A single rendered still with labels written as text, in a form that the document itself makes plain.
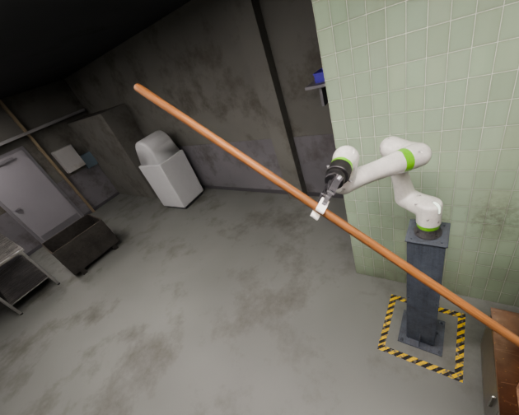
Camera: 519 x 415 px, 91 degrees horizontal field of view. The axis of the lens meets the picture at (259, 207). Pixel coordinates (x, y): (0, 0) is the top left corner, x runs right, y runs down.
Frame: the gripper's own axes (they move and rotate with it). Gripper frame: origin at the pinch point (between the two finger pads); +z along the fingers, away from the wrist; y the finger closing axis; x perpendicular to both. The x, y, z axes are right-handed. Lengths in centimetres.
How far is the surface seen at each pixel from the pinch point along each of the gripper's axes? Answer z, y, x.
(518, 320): -67, 51, -152
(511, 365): -37, 55, -147
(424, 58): -123, -25, -9
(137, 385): 77, 286, 30
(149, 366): 58, 288, 33
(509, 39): -123, -48, -35
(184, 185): -223, 381, 206
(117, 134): -237, 385, 400
